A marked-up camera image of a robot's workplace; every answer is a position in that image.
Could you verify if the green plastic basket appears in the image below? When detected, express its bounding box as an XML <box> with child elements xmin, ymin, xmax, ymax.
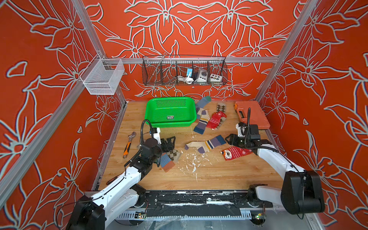
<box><xmin>145</xmin><ymin>97</ymin><xmax>197</xmax><ymax>128</ymax></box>

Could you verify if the orange adjustable wrench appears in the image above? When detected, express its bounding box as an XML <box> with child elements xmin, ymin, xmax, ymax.
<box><xmin>123</xmin><ymin>131</ymin><xmax>137</xmax><ymax>159</ymax></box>

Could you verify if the orange tool case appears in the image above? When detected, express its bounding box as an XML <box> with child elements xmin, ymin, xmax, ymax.
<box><xmin>234</xmin><ymin>101</ymin><xmax>270</xmax><ymax>130</ymax></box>

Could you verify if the red penguin christmas sock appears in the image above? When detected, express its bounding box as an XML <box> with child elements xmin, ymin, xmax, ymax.
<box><xmin>220</xmin><ymin>146</ymin><xmax>253</xmax><ymax>161</ymax></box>

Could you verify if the white power adapter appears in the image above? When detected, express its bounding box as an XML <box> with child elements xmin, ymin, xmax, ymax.
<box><xmin>195</xmin><ymin>69</ymin><xmax>208</xmax><ymax>83</ymax></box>

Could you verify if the white dotted box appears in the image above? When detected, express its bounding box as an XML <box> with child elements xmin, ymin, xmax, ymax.
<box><xmin>209</xmin><ymin>74</ymin><xmax>223</xmax><ymax>84</ymax></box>

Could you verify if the cream purple striped sock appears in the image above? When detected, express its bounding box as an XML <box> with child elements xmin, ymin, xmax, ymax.
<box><xmin>184</xmin><ymin>135</ymin><xmax>226</xmax><ymax>154</ymax></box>
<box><xmin>194</xmin><ymin>108</ymin><xmax>210</xmax><ymax>135</ymax></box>

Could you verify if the white coiled cable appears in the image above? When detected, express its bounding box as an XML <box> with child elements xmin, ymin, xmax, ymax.
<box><xmin>176</xmin><ymin>75</ymin><xmax>194</xmax><ymax>85</ymax></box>

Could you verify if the blue white small box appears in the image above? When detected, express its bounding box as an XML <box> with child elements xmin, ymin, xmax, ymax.
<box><xmin>186</xmin><ymin>68</ymin><xmax>193</xmax><ymax>78</ymax></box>

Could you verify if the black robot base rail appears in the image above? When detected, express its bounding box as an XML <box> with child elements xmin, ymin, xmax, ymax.
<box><xmin>128</xmin><ymin>190</ymin><xmax>274</xmax><ymax>219</ymax></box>

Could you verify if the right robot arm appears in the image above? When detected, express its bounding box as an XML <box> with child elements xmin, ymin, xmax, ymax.
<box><xmin>225</xmin><ymin>118</ymin><xmax>325</xmax><ymax>215</ymax></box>

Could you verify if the clear acrylic wall bin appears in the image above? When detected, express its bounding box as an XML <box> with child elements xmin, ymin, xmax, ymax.
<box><xmin>79</xmin><ymin>59</ymin><xmax>125</xmax><ymax>95</ymax></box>

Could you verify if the red snowflake christmas sock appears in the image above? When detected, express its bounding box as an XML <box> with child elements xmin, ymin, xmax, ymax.
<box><xmin>206</xmin><ymin>111</ymin><xmax>227</xmax><ymax>129</ymax></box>

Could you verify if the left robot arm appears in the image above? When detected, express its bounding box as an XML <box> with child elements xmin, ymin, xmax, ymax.
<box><xmin>66</xmin><ymin>134</ymin><xmax>163</xmax><ymax>230</ymax></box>

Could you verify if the black wire wall basket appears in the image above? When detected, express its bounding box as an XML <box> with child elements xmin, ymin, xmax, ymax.
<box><xmin>142</xmin><ymin>55</ymin><xmax>228</xmax><ymax>86</ymax></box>

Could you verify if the brown argyle sock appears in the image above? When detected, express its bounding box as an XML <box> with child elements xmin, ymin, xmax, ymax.
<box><xmin>166</xmin><ymin>149</ymin><xmax>182</xmax><ymax>163</ymax></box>
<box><xmin>216</xmin><ymin>103</ymin><xmax>227</xmax><ymax>113</ymax></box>

